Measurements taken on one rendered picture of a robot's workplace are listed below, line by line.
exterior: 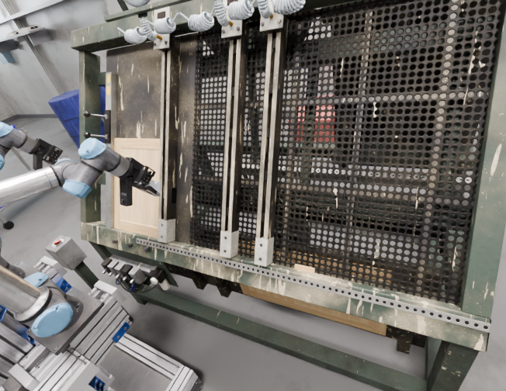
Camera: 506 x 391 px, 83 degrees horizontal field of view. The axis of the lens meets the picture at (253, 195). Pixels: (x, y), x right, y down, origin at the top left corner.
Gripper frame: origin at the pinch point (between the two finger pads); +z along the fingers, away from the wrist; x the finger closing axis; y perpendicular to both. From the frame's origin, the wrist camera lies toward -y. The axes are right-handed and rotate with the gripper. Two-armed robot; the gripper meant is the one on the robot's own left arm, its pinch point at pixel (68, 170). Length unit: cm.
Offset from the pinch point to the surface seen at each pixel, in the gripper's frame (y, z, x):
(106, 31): 79, -18, 1
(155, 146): 29.2, 18.7, -31.3
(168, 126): 37, 10, -46
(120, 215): -10.8, 38.4, -4.2
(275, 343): -51, 105, -100
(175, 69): 65, -1, -44
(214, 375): -84, 108, -66
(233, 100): 50, 7, -82
